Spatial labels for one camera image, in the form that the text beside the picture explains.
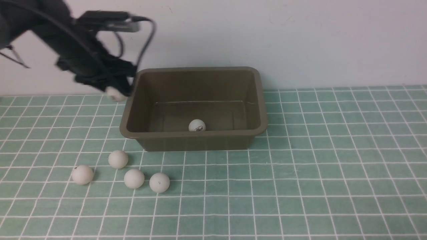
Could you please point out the brown plastic bin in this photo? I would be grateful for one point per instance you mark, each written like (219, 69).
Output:
(230, 100)

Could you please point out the white ping-pong ball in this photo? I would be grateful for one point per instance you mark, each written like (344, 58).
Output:
(197, 125)
(134, 178)
(159, 182)
(82, 174)
(114, 94)
(118, 159)

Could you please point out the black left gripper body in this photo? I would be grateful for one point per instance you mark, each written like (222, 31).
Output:
(96, 71)

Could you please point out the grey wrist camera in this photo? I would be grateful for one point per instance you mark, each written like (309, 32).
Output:
(112, 21)

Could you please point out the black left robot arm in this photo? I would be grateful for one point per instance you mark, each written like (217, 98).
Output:
(78, 49)

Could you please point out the green checkered tablecloth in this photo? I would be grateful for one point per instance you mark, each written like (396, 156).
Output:
(334, 164)

